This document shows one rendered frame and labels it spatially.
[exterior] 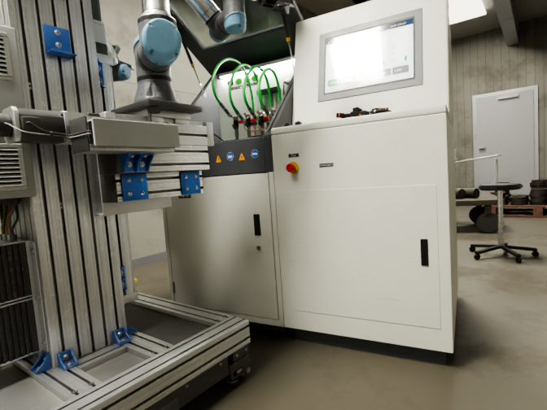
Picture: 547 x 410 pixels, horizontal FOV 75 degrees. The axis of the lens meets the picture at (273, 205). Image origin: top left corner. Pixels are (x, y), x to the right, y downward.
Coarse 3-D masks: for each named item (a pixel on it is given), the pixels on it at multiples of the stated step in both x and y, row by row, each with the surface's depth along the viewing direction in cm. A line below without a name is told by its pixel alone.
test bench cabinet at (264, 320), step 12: (276, 216) 160; (276, 228) 161; (168, 240) 194; (276, 240) 162; (168, 252) 194; (276, 252) 162; (168, 264) 195; (276, 264) 163; (168, 276) 196; (276, 276) 164; (228, 312) 180; (252, 324) 182; (264, 324) 178; (276, 324) 167; (276, 336) 168
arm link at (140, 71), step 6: (138, 36) 118; (138, 42) 118; (138, 60) 117; (138, 66) 119; (144, 66) 116; (138, 72) 120; (144, 72) 119; (150, 72) 119; (156, 72) 119; (162, 72) 120; (168, 72) 123
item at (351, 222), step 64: (384, 0) 162; (448, 0) 164; (448, 64) 146; (384, 128) 134; (448, 128) 132; (320, 192) 149; (384, 192) 137; (448, 192) 127; (320, 256) 152; (384, 256) 139; (448, 256) 129; (320, 320) 156; (384, 320) 142; (448, 320) 131
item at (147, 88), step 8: (144, 80) 119; (152, 80) 119; (160, 80) 120; (168, 80) 123; (144, 88) 119; (152, 88) 119; (160, 88) 119; (168, 88) 122; (136, 96) 120; (144, 96) 118; (152, 96) 118; (160, 96) 119; (168, 96) 120; (176, 96) 127
